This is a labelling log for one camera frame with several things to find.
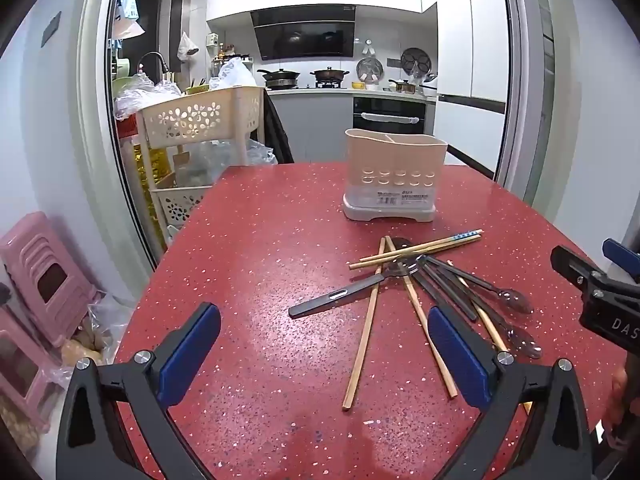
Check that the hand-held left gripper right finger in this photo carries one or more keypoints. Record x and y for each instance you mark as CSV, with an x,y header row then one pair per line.
x,y
460,360

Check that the white refrigerator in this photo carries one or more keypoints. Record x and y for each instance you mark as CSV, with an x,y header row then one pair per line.
x,y
475,50

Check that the white plastic bag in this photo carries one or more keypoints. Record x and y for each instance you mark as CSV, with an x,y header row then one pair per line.
x,y
232,74

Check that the hanging blue white bag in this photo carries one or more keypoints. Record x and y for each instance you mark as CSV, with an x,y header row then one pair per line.
x,y
125,10

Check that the white sliding door frame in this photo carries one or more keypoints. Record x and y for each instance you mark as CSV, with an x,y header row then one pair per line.
x,y
92,110

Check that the beige plastic utensil holder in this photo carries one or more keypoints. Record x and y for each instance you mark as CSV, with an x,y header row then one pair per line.
x,y
390,160

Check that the grey wall switch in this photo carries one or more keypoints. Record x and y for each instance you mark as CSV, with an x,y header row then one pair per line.
x,y
51,25

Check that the clear crumpled plastic bag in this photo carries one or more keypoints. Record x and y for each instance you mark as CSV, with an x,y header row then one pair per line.
x,y
145,92

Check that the beige flower-cutout storage cart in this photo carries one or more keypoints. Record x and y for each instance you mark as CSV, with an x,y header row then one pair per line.
x,y
200,115

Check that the plastic bag on floor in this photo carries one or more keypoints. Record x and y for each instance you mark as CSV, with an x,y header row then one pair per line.
x,y
95,330

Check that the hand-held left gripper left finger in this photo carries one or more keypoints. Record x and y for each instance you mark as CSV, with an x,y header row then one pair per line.
x,y
192,355

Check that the person's right hand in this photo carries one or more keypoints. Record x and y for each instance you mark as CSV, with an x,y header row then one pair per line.
x,y
620,390

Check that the blue patterned wooden chopstick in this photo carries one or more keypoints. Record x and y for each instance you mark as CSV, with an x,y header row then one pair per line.
x,y
465,234

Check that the small steel pot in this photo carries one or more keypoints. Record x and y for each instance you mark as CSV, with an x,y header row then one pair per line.
x,y
405,87

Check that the black wok with lid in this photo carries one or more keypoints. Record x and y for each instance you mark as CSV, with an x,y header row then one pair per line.
x,y
280,77

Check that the condiment bottle rack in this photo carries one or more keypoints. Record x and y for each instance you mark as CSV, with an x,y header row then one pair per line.
x,y
227,51

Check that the round black divided pan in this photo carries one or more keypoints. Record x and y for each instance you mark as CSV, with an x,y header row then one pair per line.
x,y
416,60

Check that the yellow oil bottle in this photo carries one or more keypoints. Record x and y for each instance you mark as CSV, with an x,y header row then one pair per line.
x,y
150,170

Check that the clear bags on cart shelf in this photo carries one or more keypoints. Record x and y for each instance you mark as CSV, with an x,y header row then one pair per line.
x,y
240,152

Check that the black range hood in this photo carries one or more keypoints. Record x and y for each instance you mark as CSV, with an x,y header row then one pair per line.
x,y
305,35

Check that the black kitchen faucet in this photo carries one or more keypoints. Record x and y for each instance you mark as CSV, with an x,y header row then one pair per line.
x,y
155,60

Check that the dark pot with lid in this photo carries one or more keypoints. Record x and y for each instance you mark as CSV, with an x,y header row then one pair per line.
x,y
330,75

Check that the hanging clear plastic bag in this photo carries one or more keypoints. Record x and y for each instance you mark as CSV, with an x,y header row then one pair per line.
x,y
187,47

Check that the pink plastic stool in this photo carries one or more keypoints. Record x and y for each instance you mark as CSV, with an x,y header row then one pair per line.
x,y
20,390
30,255

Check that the black built-in oven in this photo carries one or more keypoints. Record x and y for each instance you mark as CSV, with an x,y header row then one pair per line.
x,y
390,107

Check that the black cloth on chair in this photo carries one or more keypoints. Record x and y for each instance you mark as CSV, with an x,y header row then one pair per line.
x,y
277,130

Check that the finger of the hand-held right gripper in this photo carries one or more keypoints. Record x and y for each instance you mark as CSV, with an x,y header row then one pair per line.
x,y
622,257
575,265

